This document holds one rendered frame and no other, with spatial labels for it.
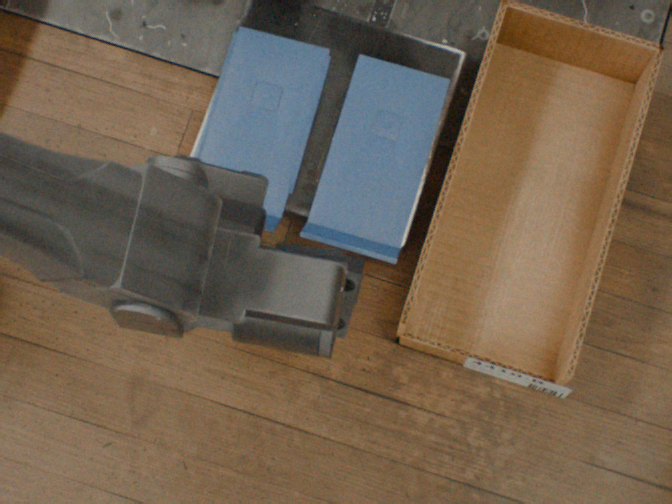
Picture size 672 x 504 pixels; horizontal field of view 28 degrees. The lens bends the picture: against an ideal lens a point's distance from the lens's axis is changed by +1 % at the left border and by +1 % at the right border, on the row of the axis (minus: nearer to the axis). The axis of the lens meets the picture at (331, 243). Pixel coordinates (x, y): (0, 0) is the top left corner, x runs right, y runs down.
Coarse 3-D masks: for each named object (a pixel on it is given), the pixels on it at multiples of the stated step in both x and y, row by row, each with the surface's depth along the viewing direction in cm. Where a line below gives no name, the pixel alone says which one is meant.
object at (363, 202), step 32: (384, 64) 101; (352, 96) 100; (384, 96) 100; (416, 96) 100; (352, 128) 99; (416, 128) 100; (352, 160) 99; (384, 160) 99; (416, 160) 99; (320, 192) 98; (352, 192) 98; (384, 192) 98; (416, 192) 98; (320, 224) 98; (352, 224) 98; (384, 224) 98; (384, 256) 94
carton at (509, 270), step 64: (512, 64) 103; (576, 64) 103; (640, 64) 99; (512, 128) 102; (576, 128) 102; (640, 128) 95; (448, 192) 100; (512, 192) 100; (576, 192) 100; (448, 256) 99; (512, 256) 99; (576, 256) 99; (448, 320) 98; (512, 320) 98; (576, 320) 93
